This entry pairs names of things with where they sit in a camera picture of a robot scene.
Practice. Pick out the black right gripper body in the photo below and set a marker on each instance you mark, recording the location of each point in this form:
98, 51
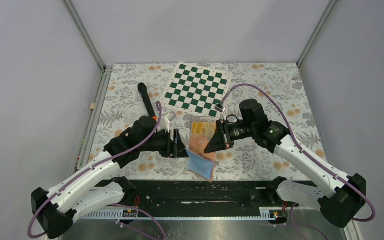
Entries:
235, 131

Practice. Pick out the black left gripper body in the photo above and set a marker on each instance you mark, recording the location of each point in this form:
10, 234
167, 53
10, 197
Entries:
162, 143

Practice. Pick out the tan leather card holder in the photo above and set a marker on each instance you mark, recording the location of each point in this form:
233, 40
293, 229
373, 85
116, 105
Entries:
200, 163

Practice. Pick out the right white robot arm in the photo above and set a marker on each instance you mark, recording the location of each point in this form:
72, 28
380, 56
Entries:
336, 194

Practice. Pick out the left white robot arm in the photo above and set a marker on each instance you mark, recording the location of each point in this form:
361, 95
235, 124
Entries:
59, 207

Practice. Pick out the clear acrylic card box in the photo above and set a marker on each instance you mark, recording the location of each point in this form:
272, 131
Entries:
202, 119

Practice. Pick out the yellow credit cards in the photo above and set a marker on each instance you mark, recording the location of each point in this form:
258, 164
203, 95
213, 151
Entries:
203, 128

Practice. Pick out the black marker orange cap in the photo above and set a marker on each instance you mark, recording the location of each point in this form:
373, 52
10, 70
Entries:
142, 89

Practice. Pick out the green white checkerboard mat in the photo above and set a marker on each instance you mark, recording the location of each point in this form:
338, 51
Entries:
196, 89

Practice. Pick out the small wooden block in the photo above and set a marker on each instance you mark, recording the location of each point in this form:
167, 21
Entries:
92, 106

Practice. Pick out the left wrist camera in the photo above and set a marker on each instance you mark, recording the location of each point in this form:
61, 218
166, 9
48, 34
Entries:
168, 119

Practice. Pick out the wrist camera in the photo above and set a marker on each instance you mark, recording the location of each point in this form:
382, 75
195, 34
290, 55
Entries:
219, 107
168, 119

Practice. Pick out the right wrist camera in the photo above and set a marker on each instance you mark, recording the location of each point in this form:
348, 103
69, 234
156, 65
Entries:
219, 107

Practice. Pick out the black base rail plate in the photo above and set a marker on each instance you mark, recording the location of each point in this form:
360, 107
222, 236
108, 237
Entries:
191, 198

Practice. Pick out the aluminium frame post left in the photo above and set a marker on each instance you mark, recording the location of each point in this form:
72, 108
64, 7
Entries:
76, 18

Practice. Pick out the aluminium frame post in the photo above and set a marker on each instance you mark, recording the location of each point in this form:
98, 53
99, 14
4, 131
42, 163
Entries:
317, 30
76, 18

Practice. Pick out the aluminium frame post right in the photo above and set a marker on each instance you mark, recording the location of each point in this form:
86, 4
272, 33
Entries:
317, 30

